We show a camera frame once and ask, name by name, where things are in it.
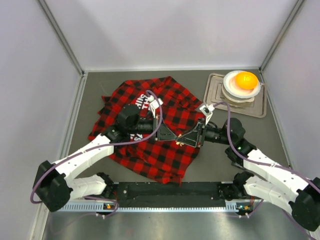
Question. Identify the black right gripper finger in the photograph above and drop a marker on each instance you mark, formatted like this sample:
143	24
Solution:
195	143
194	132

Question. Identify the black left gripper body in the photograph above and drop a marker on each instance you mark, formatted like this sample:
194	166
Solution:
158	127

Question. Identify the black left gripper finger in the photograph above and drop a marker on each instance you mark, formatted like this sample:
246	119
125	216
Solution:
165	132
166	138

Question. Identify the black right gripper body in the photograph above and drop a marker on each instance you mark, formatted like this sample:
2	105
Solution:
200	132

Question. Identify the gold leaf brooch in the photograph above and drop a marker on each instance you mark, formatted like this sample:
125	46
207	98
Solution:
178	143

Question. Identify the red black plaid shirt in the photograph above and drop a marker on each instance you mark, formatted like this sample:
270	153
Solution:
161	161

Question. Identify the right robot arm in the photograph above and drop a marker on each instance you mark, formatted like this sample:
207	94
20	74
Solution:
263	177

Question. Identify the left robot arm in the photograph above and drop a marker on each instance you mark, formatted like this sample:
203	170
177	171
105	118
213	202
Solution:
57	183

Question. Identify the metal tray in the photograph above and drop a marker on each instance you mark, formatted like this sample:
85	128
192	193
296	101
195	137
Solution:
215	93

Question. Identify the stack of white paper plates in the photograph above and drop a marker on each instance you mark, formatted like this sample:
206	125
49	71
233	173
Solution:
235	93

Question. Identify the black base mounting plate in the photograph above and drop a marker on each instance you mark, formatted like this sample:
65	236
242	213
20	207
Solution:
172	195

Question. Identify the orange ball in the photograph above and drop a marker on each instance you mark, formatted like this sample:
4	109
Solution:
246	80

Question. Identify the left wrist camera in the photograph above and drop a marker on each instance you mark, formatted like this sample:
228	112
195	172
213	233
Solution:
128	117

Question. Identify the perforated cable duct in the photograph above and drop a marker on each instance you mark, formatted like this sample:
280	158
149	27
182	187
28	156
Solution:
95	206

